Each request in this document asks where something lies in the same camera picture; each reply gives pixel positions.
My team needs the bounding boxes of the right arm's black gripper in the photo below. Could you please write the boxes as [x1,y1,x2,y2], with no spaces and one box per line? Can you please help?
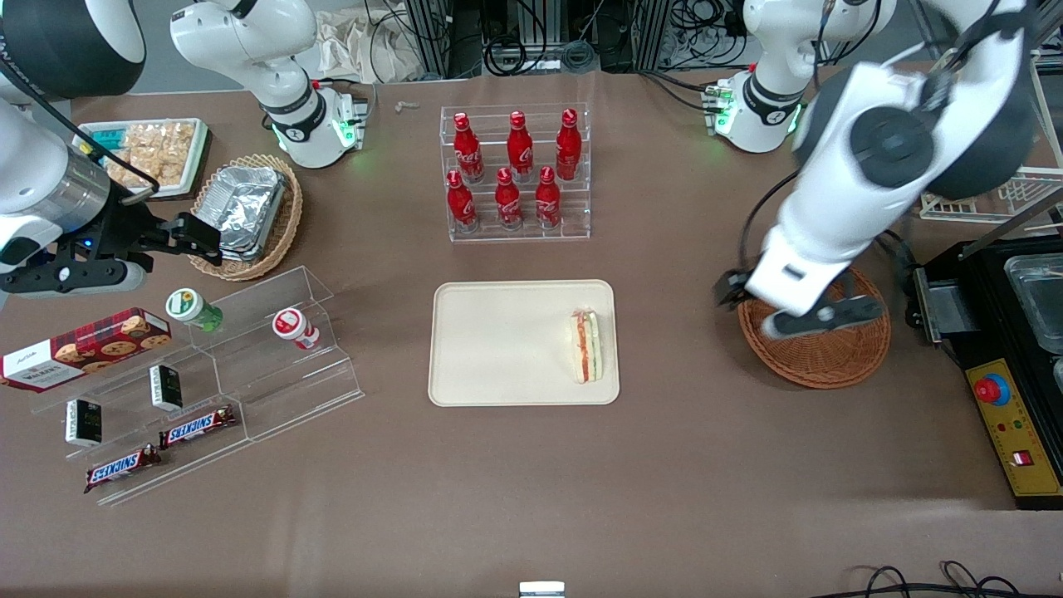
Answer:
[50,198,223,268]

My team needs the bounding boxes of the triangle sandwich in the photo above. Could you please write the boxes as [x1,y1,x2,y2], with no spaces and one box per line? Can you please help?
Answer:
[570,309,605,385]

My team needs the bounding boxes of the flat snack pack tray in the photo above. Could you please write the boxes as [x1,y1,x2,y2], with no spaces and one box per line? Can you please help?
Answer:
[71,116,213,202]

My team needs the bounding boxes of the light wicker basket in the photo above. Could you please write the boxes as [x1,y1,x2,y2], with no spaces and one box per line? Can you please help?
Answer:
[189,154,304,282]

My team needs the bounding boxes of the brown wicker basket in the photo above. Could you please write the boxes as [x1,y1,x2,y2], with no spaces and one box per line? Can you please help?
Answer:
[737,266,892,390]

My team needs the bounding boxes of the cream plastic tray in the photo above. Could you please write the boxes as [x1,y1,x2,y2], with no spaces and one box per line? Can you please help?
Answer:
[428,280,621,408]

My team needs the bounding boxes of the silver foil pack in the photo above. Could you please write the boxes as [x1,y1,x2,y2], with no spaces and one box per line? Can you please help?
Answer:
[220,179,289,255]
[196,166,282,235]

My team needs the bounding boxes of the green lidded drink bottle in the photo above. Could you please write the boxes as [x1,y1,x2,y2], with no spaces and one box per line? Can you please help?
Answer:
[166,288,223,333]

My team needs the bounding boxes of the clear cracker snack pack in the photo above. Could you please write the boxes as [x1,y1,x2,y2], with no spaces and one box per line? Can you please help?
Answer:
[104,141,167,190]
[149,122,198,179]

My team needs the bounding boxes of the red lidded yogurt cup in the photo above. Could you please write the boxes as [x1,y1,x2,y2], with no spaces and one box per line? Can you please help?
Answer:
[272,309,321,351]

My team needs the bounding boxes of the teal labelled snack pack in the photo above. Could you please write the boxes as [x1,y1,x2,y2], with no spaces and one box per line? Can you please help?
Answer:
[83,123,138,149]

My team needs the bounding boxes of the small black snack box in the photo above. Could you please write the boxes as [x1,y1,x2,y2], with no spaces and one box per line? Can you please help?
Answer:
[65,399,103,448]
[149,364,184,412]

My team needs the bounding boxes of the red tartan cookie box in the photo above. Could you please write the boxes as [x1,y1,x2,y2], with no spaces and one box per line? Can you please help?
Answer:
[0,307,173,393]

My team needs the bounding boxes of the clear acrylic bottle rack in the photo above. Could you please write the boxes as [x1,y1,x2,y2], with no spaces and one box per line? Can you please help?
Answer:
[440,102,592,243]

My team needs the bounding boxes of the clear acrylic stepped shelf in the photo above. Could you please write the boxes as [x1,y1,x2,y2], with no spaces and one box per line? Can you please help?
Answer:
[29,266,366,507]

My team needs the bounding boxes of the Snickers chocolate bar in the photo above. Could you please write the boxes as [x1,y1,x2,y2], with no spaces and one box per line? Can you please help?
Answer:
[159,405,238,449]
[83,444,163,495]

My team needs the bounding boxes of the red cola bottle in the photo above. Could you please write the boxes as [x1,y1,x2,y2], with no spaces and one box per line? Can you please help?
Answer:
[507,110,535,179]
[494,168,522,229]
[453,112,485,184]
[555,108,582,181]
[535,166,562,228]
[446,170,478,232]

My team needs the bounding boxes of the black countertop appliance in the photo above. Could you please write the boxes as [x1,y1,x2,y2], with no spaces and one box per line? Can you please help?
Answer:
[912,237,1063,370]

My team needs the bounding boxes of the crumpled white plastic sheet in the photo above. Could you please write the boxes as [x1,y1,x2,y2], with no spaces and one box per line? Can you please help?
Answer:
[314,8,424,84]

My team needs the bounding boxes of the steel pan insert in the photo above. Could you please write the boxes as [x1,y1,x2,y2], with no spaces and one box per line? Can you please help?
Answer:
[1003,253,1063,333]

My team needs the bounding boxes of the yellow emergency stop box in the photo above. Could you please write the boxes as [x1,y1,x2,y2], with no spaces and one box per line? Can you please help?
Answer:
[963,357,1063,509]

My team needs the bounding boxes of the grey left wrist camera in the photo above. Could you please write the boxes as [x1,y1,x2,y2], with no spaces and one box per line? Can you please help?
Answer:
[762,295,886,339]

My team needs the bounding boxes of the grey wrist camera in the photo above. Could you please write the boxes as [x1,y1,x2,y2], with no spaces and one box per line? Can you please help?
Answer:
[0,259,149,298]
[762,295,886,339]

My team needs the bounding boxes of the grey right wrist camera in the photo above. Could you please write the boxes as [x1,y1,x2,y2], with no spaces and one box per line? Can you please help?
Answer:
[0,259,149,298]

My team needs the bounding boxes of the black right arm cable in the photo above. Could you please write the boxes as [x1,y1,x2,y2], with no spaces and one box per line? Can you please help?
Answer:
[0,62,160,204]

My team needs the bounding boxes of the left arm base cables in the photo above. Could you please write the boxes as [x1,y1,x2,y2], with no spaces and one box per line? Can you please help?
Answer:
[638,71,725,115]

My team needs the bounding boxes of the white wire snack rack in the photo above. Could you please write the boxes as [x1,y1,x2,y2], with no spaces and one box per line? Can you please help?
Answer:
[918,58,1063,225]

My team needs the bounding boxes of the coiled black cable bundle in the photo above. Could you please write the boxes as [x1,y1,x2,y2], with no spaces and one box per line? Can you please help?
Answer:
[486,37,599,77]

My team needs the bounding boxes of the aluminium frame rack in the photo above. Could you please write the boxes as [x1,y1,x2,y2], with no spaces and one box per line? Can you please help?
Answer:
[403,0,690,80]

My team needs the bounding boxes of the black floor cables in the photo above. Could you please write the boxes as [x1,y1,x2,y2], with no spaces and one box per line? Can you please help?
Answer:
[818,561,1063,598]

